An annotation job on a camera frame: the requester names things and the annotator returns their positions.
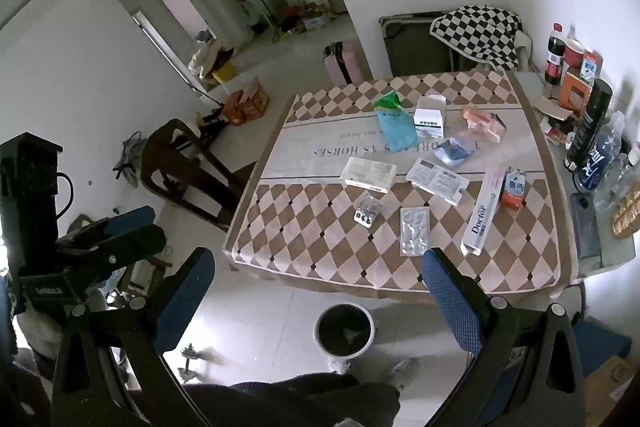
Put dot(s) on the clear plastic bottle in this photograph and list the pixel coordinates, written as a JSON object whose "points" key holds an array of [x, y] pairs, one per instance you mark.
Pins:
{"points": [[617, 179]]}

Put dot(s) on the white printed sachet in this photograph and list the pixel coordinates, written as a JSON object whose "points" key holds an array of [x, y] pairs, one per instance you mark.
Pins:
{"points": [[435, 179]]}

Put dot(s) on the brown checkered tablecloth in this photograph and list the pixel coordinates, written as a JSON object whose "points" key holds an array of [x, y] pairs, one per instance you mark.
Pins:
{"points": [[310, 227]]}

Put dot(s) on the dark wooden chair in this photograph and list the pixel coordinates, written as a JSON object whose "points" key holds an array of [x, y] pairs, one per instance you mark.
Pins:
{"points": [[170, 172]]}

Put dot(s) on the grey fuzzy slipper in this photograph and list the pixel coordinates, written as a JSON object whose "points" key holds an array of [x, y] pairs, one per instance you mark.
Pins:
{"points": [[339, 364], [405, 368]]}

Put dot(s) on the orange cartons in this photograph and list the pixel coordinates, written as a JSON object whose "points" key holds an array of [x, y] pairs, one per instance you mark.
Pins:
{"points": [[247, 104]]}

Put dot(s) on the clear bottle with blue label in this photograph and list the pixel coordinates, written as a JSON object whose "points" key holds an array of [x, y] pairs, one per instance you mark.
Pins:
{"points": [[602, 152]]}

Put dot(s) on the silver blister pack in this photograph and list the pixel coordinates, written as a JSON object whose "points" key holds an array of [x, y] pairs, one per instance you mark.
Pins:
{"points": [[414, 232]]}

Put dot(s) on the red cup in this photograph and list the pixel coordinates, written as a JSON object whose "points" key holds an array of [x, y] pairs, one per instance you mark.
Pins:
{"points": [[573, 54]]}

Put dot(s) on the person's left forearm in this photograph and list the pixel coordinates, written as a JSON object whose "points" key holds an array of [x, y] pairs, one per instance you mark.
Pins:
{"points": [[37, 337]]}

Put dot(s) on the dark green folding cot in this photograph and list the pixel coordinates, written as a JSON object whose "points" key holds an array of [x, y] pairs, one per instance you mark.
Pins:
{"points": [[410, 47]]}

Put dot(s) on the pink suitcase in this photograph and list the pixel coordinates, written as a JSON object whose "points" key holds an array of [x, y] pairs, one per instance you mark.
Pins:
{"points": [[342, 62]]}

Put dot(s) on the blue crumpled blister pack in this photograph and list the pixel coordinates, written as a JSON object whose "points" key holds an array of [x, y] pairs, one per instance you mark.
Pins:
{"points": [[452, 152]]}

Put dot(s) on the cola bottle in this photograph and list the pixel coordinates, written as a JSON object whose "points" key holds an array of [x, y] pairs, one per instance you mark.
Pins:
{"points": [[554, 57]]}

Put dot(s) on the brown cardboard box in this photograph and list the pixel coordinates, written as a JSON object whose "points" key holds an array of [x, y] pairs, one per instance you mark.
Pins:
{"points": [[610, 382]]}

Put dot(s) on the black spray can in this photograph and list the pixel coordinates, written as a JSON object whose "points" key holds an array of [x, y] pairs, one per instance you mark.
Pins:
{"points": [[590, 127]]}

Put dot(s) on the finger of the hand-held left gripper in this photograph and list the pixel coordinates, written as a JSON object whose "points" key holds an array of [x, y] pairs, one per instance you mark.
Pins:
{"points": [[131, 218], [135, 247]]}

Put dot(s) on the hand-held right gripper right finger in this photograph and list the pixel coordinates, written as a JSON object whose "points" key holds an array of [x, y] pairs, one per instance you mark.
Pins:
{"points": [[450, 302]]}

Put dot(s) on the white round trash bin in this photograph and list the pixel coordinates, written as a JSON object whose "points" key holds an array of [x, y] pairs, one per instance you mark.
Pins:
{"points": [[345, 332]]}

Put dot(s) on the blue and white carton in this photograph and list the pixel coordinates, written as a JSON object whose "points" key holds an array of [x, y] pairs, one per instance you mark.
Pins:
{"points": [[591, 69]]}

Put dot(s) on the black white checkered blanket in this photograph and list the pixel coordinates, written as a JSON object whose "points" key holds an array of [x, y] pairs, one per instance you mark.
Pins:
{"points": [[475, 32]]}

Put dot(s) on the wicker basket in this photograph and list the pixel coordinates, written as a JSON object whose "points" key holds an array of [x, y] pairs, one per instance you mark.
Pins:
{"points": [[627, 212]]}

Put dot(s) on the small orange and white box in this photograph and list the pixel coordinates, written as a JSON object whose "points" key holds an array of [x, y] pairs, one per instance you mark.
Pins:
{"points": [[512, 192]]}

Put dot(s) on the green and teal packet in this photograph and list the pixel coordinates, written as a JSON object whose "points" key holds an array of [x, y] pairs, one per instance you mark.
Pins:
{"points": [[397, 129]]}

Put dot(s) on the long white box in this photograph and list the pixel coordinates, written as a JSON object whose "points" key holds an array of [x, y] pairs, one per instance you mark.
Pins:
{"points": [[482, 214]]}

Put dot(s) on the dark grey flat case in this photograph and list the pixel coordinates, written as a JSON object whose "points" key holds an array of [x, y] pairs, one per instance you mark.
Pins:
{"points": [[586, 224]]}

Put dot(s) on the small dumbbell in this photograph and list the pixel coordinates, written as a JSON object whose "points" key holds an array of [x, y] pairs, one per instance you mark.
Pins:
{"points": [[192, 357]]}

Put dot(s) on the yellow and white bags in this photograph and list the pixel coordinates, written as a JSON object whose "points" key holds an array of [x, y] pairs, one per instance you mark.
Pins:
{"points": [[212, 59]]}

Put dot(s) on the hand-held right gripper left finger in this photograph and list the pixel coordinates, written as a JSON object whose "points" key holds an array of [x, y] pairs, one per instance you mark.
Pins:
{"points": [[182, 302]]}

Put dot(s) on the white printed box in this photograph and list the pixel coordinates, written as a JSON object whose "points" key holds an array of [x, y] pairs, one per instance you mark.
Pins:
{"points": [[367, 172]]}

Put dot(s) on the small pill blister pack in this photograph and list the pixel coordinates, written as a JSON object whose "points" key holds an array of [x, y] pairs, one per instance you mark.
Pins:
{"points": [[367, 212]]}

